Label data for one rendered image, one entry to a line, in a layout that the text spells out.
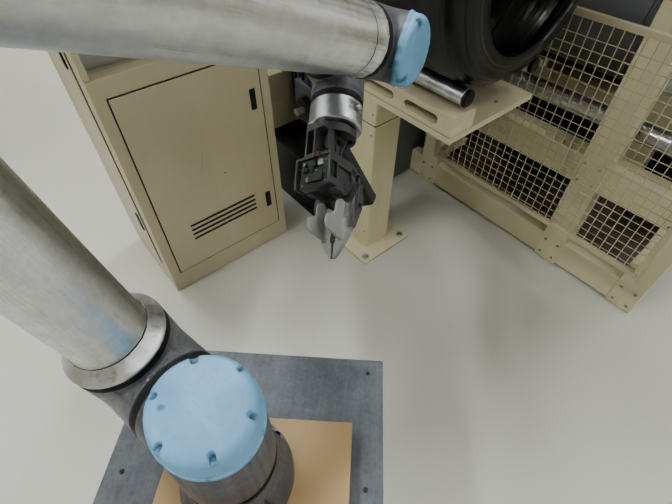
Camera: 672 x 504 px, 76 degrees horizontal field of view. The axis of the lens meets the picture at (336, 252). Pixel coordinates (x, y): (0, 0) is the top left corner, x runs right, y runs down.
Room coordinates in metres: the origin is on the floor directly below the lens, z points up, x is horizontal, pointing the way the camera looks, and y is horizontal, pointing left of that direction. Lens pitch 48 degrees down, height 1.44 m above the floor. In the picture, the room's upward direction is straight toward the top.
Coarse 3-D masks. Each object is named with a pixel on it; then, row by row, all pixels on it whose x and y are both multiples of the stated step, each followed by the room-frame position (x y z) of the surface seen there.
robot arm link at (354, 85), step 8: (312, 80) 0.68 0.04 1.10; (320, 80) 0.67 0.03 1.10; (328, 80) 0.67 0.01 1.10; (336, 80) 0.67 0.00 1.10; (344, 80) 0.67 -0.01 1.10; (352, 80) 0.68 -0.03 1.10; (360, 80) 0.69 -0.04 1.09; (312, 88) 0.69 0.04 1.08; (320, 88) 0.66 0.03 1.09; (328, 88) 0.66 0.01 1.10; (336, 88) 0.65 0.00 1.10; (344, 88) 0.66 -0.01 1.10; (352, 88) 0.66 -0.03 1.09; (360, 88) 0.68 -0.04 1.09; (312, 96) 0.67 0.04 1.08; (352, 96) 0.65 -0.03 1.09; (360, 96) 0.67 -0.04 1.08
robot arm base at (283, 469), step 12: (276, 432) 0.27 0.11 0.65; (276, 444) 0.23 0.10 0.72; (288, 444) 0.25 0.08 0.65; (276, 456) 0.21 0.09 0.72; (288, 456) 0.22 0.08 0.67; (276, 468) 0.20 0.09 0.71; (288, 468) 0.21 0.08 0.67; (276, 480) 0.18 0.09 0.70; (288, 480) 0.19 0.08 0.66; (180, 492) 0.17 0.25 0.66; (264, 492) 0.16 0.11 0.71; (276, 492) 0.17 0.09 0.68; (288, 492) 0.17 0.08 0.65
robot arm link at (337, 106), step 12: (324, 96) 0.65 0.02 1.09; (336, 96) 0.64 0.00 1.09; (348, 96) 0.65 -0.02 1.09; (312, 108) 0.65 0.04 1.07; (324, 108) 0.63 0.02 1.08; (336, 108) 0.62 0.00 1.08; (348, 108) 0.63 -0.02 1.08; (360, 108) 0.64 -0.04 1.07; (312, 120) 0.62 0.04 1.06; (336, 120) 0.61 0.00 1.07; (348, 120) 0.61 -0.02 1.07; (360, 120) 0.63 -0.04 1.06; (360, 132) 0.63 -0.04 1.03
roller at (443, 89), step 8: (424, 72) 1.08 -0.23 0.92; (432, 72) 1.07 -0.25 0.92; (416, 80) 1.09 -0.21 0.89; (424, 80) 1.07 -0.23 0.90; (432, 80) 1.05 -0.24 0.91; (440, 80) 1.04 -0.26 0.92; (448, 80) 1.03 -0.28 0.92; (432, 88) 1.04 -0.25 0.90; (440, 88) 1.02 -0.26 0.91; (448, 88) 1.01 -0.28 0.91; (456, 88) 1.00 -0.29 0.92; (464, 88) 0.99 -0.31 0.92; (448, 96) 1.00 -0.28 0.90; (456, 96) 0.98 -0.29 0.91; (464, 96) 0.97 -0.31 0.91; (472, 96) 0.99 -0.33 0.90; (464, 104) 0.97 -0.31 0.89
